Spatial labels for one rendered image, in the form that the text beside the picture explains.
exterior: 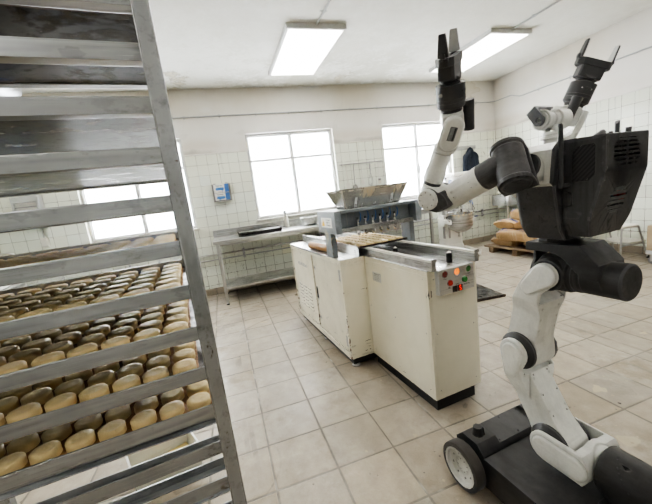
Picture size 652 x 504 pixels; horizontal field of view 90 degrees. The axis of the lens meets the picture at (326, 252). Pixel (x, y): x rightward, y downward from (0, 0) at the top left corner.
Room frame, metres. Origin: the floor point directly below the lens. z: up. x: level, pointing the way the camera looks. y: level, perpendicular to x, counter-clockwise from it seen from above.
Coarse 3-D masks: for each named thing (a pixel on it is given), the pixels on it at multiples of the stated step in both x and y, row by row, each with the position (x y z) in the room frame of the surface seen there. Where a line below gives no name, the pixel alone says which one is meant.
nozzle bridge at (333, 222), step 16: (352, 208) 2.36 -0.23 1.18; (368, 208) 2.33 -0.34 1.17; (384, 208) 2.48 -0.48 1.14; (400, 208) 2.53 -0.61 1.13; (416, 208) 2.48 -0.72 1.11; (320, 224) 2.50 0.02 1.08; (336, 224) 2.24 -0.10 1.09; (352, 224) 2.38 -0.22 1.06; (368, 224) 2.39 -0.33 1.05; (384, 224) 2.42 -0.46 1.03; (336, 256) 2.34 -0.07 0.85
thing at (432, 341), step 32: (448, 256) 1.79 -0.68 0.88; (384, 288) 2.07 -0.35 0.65; (416, 288) 1.75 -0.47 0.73; (384, 320) 2.11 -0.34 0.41; (416, 320) 1.78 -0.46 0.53; (448, 320) 1.70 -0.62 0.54; (384, 352) 2.16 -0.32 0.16; (416, 352) 1.80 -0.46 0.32; (448, 352) 1.70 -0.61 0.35; (416, 384) 1.83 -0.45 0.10; (448, 384) 1.69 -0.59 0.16
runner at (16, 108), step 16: (0, 96) 0.57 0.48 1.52; (16, 96) 0.57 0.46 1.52; (32, 96) 0.58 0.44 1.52; (48, 96) 0.59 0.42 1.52; (64, 96) 0.60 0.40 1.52; (80, 96) 0.61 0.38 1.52; (96, 96) 0.62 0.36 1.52; (112, 96) 0.63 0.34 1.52; (128, 96) 0.64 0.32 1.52; (144, 96) 0.65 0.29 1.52; (0, 112) 0.56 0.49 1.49; (16, 112) 0.57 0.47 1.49; (32, 112) 0.58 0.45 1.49; (48, 112) 0.59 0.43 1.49; (64, 112) 0.60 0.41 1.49; (80, 112) 0.61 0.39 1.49; (96, 112) 0.61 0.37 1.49; (112, 112) 0.62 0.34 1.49; (128, 112) 0.63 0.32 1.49; (144, 112) 0.64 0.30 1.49
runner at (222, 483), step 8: (216, 480) 0.64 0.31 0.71; (224, 480) 0.65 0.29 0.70; (200, 488) 0.63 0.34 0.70; (208, 488) 0.63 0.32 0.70; (216, 488) 0.64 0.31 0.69; (224, 488) 0.64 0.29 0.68; (184, 496) 0.61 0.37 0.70; (192, 496) 0.62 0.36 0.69; (200, 496) 0.63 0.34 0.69; (208, 496) 0.63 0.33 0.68
